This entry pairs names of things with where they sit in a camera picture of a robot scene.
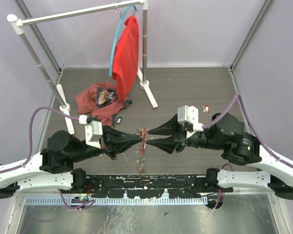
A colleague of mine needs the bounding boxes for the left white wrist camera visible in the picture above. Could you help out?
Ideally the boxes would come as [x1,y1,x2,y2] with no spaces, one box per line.
[79,115,103,149]

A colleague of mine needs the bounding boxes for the blue and red keys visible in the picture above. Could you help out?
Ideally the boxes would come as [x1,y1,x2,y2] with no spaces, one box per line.
[202,105,209,114]

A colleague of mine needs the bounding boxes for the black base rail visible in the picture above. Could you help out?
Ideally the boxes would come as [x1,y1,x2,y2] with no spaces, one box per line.
[87,174,219,199]

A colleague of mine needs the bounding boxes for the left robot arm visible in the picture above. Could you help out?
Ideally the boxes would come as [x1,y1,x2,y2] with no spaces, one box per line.
[0,124,142,199]

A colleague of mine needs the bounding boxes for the small electronics board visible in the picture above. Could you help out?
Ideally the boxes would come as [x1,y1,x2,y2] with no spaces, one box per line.
[71,196,89,203]

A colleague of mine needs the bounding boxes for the white clothes rack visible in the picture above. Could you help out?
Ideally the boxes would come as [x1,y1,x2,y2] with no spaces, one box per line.
[6,0,159,135]

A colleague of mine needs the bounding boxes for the purple cable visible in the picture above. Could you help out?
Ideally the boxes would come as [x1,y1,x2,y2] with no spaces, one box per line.
[0,106,81,204]
[202,93,293,173]

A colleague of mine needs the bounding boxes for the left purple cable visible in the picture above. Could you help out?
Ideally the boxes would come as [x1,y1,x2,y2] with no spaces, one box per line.
[0,106,81,204]

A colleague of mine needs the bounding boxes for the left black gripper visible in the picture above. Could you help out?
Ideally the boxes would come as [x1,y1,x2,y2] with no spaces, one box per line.
[71,123,144,164]

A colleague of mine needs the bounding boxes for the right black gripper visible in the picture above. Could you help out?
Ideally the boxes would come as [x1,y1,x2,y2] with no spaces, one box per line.
[145,112,225,153]

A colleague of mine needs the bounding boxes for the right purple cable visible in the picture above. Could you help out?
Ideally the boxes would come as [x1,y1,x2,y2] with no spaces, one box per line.
[202,93,293,173]

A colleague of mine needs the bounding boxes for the blue clothes hanger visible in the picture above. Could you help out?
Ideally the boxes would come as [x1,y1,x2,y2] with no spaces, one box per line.
[108,5,137,77]

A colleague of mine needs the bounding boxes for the black key tag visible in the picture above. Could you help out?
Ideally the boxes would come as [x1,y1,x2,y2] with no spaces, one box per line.
[114,117,122,127]

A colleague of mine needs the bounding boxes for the red handled keyring with keys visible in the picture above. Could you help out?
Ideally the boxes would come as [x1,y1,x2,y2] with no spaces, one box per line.
[135,128,147,174]

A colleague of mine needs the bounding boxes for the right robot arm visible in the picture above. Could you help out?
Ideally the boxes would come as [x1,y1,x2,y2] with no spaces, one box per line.
[146,113,293,200]

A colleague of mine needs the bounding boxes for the grey cable duct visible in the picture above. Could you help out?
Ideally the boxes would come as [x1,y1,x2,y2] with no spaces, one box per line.
[24,195,208,206]

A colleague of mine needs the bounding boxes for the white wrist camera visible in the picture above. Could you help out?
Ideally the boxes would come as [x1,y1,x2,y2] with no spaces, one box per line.
[177,105,203,139]
[79,115,103,149]

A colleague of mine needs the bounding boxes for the bright red shirt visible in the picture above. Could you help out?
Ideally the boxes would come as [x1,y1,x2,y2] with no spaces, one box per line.
[112,15,140,100]

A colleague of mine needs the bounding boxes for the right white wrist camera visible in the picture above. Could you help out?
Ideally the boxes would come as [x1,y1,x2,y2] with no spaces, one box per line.
[177,105,203,139]

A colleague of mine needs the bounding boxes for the dark red printed shirt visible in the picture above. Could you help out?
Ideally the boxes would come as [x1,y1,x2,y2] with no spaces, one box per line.
[75,81,133,126]

